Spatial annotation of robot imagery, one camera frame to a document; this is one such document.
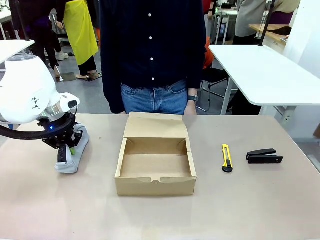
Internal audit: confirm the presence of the small white side table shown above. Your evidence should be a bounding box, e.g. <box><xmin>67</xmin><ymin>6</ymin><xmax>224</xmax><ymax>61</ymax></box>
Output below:
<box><xmin>0</xmin><ymin>39</ymin><xmax>36</xmax><ymax>65</ymax></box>

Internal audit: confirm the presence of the black metal chair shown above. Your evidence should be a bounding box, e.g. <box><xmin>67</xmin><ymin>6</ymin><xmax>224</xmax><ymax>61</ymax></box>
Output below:
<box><xmin>199</xmin><ymin>67</ymin><xmax>230</xmax><ymax>113</ymax></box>

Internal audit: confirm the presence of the large white side table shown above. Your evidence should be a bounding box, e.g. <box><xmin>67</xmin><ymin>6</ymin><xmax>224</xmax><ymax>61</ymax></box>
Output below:
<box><xmin>208</xmin><ymin>44</ymin><xmax>320</xmax><ymax>116</ymax></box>

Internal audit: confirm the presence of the yellow utility knife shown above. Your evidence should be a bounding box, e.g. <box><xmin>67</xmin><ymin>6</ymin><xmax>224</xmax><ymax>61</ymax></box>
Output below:
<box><xmin>221</xmin><ymin>143</ymin><xmax>234</xmax><ymax>173</ymax></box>

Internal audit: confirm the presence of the person in yellow apron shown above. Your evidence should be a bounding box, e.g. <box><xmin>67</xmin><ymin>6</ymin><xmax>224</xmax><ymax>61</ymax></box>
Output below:
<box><xmin>56</xmin><ymin>0</ymin><xmax>101</xmax><ymax>81</ymax></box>

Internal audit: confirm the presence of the person in dark shirt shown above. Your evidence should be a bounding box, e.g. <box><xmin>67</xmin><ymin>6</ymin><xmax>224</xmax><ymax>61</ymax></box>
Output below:
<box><xmin>99</xmin><ymin>0</ymin><xmax>208</xmax><ymax>116</ymax></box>

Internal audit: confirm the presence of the black stapler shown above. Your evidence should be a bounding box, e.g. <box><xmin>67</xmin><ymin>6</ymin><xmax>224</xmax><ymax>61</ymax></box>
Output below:
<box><xmin>245</xmin><ymin>148</ymin><xmax>284</xmax><ymax>165</ymax></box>

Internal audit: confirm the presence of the white background desk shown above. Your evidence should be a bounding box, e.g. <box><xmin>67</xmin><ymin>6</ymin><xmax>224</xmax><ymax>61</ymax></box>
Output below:
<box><xmin>213</xmin><ymin>8</ymin><xmax>238</xmax><ymax>46</ymax></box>

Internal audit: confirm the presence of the orange cloth on chair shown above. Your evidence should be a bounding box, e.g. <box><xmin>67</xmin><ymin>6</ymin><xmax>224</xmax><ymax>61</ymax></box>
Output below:
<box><xmin>203</xmin><ymin>37</ymin><xmax>216</xmax><ymax>70</ymax></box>

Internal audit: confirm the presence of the metal floor plate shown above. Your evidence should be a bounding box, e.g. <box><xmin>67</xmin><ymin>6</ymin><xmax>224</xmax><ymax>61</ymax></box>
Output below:
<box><xmin>82</xmin><ymin>72</ymin><xmax>104</xmax><ymax>82</ymax></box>
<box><xmin>56</xmin><ymin>72</ymin><xmax>77</xmax><ymax>83</ymax></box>

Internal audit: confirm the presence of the person in dark clothes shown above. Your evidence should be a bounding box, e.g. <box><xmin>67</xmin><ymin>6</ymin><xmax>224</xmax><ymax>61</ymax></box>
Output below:
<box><xmin>9</xmin><ymin>0</ymin><xmax>62</xmax><ymax>78</ymax></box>

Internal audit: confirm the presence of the person's left hand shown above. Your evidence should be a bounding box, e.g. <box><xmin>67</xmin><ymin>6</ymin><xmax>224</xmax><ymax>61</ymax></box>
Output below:
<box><xmin>184</xmin><ymin>100</ymin><xmax>198</xmax><ymax>116</ymax></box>

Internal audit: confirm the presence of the person in grey top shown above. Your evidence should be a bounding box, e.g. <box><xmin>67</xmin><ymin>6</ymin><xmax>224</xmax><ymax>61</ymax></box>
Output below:
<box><xmin>233</xmin><ymin>0</ymin><xmax>302</xmax><ymax>46</ymax></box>

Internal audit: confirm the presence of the brown cardboard box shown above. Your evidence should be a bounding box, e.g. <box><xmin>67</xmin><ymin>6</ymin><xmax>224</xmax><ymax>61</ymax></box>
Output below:
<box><xmin>114</xmin><ymin>111</ymin><xmax>198</xmax><ymax>197</ymax></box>

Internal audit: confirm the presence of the black pole stand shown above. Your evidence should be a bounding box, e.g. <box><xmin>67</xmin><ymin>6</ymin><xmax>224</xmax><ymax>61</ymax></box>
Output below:
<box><xmin>257</xmin><ymin>0</ymin><xmax>276</xmax><ymax>48</ymax></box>

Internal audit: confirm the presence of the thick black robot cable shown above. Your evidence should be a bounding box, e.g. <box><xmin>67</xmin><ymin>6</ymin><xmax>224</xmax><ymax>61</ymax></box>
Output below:
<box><xmin>0</xmin><ymin>113</ymin><xmax>77</xmax><ymax>141</ymax></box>

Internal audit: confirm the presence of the grey zipper pouch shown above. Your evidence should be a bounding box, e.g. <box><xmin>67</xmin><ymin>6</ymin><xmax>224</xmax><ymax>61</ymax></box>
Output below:
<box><xmin>54</xmin><ymin>122</ymin><xmax>90</xmax><ymax>175</ymax></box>

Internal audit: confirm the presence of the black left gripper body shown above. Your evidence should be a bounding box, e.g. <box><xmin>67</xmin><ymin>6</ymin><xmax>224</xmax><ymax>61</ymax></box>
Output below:
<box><xmin>37</xmin><ymin>112</ymin><xmax>78</xmax><ymax>151</ymax></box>

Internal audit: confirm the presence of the wooden workbench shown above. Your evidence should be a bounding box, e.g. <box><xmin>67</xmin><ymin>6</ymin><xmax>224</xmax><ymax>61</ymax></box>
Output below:
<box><xmin>249</xmin><ymin>23</ymin><xmax>293</xmax><ymax>47</ymax></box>

